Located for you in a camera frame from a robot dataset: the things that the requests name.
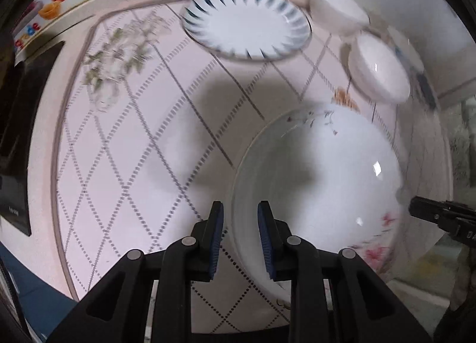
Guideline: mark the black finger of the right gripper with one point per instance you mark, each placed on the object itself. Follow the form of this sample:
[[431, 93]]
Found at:
[[457, 220]]

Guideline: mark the large floral white bowl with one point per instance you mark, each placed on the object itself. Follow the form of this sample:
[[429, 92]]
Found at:
[[327, 172]]

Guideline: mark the orange fruit sticker poster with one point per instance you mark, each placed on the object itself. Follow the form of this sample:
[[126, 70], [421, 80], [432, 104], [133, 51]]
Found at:
[[38, 15]]

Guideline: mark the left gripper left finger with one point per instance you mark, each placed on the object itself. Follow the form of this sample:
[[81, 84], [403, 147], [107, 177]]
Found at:
[[191, 259]]

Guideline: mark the blue striped white plate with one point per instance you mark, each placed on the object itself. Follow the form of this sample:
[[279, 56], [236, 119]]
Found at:
[[256, 30]]

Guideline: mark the pink checked floral tablecloth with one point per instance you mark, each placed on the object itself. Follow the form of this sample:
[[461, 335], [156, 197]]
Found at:
[[139, 129]]

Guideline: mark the small white bowl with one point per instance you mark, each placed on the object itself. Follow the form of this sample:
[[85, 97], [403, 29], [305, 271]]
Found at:
[[376, 70], [339, 17]]

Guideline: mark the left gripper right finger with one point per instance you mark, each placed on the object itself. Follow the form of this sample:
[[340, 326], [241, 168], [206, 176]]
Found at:
[[291, 258]]

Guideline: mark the black device at left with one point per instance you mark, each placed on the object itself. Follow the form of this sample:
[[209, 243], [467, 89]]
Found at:
[[21, 90]]

